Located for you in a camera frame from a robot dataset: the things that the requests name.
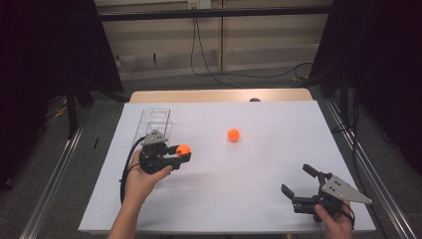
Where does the right hand-held gripper cable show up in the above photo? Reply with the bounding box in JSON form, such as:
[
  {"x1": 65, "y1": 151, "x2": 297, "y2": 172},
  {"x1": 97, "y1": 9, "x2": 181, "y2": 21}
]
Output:
[{"x1": 340, "y1": 200, "x2": 356, "y2": 231}]

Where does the white table board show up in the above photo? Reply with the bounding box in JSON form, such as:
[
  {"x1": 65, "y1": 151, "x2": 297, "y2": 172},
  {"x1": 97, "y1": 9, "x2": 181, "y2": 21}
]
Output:
[{"x1": 78, "y1": 100, "x2": 377, "y2": 234}]

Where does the black horizontal bar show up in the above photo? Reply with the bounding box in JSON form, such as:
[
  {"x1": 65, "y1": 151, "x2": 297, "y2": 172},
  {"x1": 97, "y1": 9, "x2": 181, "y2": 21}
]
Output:
[{"x1": 98, "y1": 5, "x2": 333, "y2": 23}]

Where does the person's left hand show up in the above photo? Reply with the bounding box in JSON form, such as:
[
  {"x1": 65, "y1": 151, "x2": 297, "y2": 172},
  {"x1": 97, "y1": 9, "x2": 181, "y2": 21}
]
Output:
[{"x1": 124, "y1": 148, "x2": 174, "y2": 204}]

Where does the clear plastic tray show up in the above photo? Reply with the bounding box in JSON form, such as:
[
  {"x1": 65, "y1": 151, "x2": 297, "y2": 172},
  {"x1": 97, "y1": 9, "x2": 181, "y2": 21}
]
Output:
[{"x1": 126, "y1": 107, "x2": 174, "y2": 189}]

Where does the white wall socket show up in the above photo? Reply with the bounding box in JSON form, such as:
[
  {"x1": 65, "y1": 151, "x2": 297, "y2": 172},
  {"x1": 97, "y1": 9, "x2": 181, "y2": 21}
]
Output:
[{"x1": 187, "y1": 0, "x2": 213, "y2": 10}]

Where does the orange ball with dark mark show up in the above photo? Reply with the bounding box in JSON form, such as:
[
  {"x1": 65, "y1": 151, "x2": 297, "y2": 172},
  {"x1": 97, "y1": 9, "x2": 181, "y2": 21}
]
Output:
[{"x1": 175, "y1": 143, "x2": 192, "y2": 157}]

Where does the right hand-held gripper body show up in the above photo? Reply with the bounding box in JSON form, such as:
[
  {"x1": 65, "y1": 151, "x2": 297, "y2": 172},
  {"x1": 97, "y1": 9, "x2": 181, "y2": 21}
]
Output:
[{"x1": 291, "y1": 171, "x2": 373, "y2": 224}]

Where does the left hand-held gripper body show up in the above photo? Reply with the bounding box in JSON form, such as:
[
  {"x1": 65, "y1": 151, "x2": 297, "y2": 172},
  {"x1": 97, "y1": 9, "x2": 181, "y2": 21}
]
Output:
[{"x1": 138, "y1": 128, "x2": 193, "y2": 175}]

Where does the black floor cable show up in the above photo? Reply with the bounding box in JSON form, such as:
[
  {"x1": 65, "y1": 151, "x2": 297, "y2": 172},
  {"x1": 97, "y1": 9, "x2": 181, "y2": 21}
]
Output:
[
  {"x1": 194, "y1": 17, "x2": 315, "y2": 80},
  {"x1": 190, "y1": 17, "x2": 244, "y2": 90}
]

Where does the metal floor rail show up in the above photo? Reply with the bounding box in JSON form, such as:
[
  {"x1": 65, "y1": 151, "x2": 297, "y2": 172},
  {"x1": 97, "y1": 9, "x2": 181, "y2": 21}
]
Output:
[
  {"x1": 18, "y1": 122, "x2": 85, "y2": 239},
  {"x1": 323, "y1": 99, "x2": 418, "y2": 239}
]

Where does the hand-held gripper cable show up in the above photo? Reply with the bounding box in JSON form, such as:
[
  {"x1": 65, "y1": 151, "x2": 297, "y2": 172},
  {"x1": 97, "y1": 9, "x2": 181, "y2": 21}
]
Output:
[
  {"x1": 340, "y1": 200, "x2": 356, "y2": 231},
  {"x1": 118, "y1": 135, "x2": 147, "y2": 204}
]

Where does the plain orange ball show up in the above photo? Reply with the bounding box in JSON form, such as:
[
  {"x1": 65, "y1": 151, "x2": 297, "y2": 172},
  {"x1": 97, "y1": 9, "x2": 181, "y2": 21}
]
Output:
[{"x1": 227, "y1": 128, "x2": 241, "y2": 143}]

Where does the person's right hand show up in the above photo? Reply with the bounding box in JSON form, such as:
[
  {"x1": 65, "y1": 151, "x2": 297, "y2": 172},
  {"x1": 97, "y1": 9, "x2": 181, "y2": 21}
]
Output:
[{"x1": 314, "y1": 199, "x2": 355, "y2": 239}]

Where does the black metal stand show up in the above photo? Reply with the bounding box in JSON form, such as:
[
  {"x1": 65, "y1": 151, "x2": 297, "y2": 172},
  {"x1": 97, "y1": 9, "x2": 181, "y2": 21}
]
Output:
[{"x1": 64, "y1": 79, "x2": 97, "y2": 139}]

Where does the left hand-held gripper cable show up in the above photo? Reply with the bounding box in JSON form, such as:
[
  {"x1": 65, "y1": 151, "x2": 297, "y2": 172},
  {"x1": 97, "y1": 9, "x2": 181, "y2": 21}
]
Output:
[{"x1": 118, "y1": 135, "x2": 147, "y2": 204}]

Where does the black cable bundle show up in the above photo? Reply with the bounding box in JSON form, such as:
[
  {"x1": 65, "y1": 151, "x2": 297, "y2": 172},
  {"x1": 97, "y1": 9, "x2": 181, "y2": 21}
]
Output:
[{"x1": 330, "y1": 71, "x2": 367, "y2": 188}]

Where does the black curtain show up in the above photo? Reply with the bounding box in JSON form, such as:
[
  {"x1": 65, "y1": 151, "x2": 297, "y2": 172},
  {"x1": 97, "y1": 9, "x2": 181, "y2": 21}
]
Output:
[
  {"x1": 310, "y1": 0, "x2": 422, "y2": 177},
  {"x1": 0, "y1": 0, "x2": 124, "y2": 192}
]

